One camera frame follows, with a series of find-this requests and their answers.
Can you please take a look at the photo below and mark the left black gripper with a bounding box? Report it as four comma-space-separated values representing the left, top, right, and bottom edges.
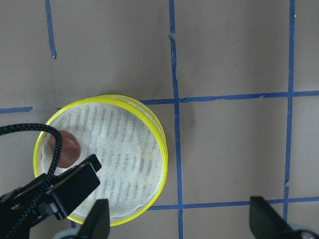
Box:
0, 154, 102, 239

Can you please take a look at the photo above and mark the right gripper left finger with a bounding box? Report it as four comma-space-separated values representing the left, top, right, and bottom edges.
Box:
78, 199, 110, 239

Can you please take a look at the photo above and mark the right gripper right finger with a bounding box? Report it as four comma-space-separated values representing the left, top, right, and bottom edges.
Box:
249, 196, 297, 239

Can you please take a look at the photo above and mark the brown bun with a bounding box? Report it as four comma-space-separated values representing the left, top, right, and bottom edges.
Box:
57, 130, 80, 168

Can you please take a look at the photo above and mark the yellow steamer layer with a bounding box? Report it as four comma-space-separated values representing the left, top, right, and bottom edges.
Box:
99, 94, 169, 160
47, 97, 168, 227

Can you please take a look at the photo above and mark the black braided cable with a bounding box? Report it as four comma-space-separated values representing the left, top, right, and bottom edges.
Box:
0, 123, 63, 239

